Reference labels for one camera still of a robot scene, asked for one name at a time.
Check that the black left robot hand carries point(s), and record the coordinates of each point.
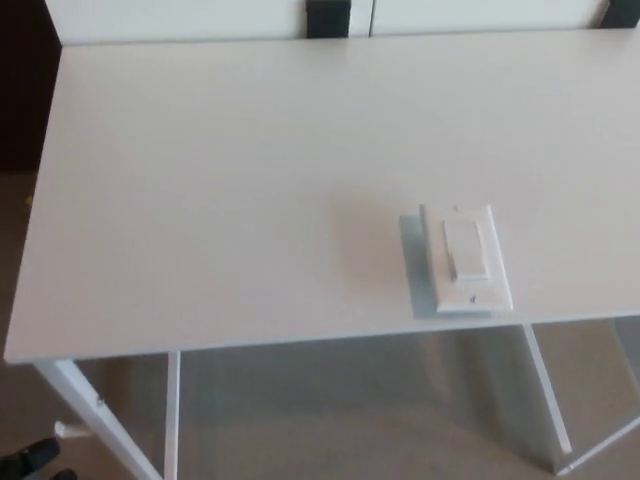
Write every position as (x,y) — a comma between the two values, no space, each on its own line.
(27,457)

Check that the white rocker light switch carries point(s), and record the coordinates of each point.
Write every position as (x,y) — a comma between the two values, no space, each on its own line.
(467,255)

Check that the white hook peg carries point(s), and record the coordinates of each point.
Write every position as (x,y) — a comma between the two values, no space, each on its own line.
(70,431)

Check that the white table leg frame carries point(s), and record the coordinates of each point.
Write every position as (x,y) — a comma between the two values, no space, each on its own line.
(547,390)
(107,425)

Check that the grey switch base plate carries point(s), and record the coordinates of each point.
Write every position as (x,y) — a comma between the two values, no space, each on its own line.
(412,260)

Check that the black wall bracket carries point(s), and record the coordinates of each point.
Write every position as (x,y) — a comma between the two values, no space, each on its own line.
(327,19)

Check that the black bracket at right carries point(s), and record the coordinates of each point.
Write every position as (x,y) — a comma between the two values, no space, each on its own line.
(620,12)

